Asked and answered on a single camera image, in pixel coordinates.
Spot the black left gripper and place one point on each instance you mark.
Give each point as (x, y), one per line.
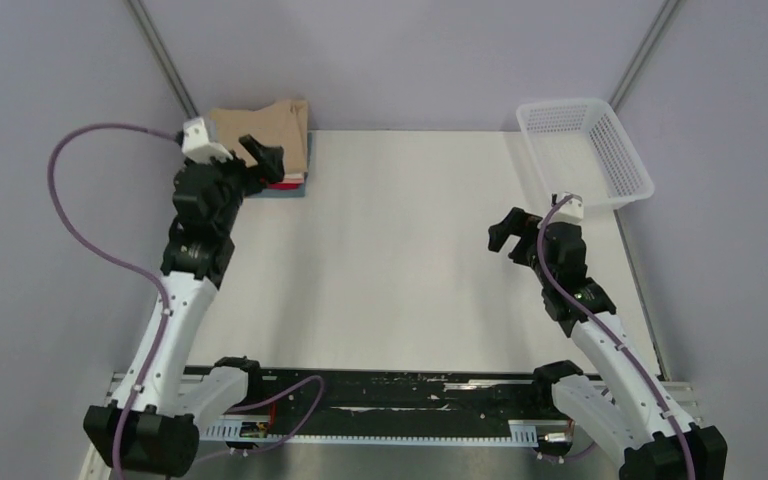
(270, 159)

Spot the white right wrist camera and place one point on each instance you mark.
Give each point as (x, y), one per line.
(567, 207)

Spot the white plastic laundry basket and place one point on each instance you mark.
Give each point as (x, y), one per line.
(579, 146)

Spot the right corner metal post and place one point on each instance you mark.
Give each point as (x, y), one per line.
(662, 21)

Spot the corner metal post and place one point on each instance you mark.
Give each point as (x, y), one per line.
(145, 24)
(662, 21)

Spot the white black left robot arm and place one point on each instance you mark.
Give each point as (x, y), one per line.
(148, 426)

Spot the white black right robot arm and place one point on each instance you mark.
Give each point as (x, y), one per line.
(633, 418)

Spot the red folded t shirt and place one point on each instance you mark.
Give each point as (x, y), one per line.
(286, 187)

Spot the beige t shirt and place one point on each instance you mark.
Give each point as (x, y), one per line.
(283, 123)

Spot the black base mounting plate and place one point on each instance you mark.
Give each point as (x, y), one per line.
(368, 406)

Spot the left corner metal post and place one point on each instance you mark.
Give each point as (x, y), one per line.
(145, 24)

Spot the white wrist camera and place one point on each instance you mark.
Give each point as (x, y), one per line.
(567, 207)
(200, 142)

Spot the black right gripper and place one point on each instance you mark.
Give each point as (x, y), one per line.
(516, 223)

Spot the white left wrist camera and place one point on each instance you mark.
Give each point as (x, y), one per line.
(200, 142)

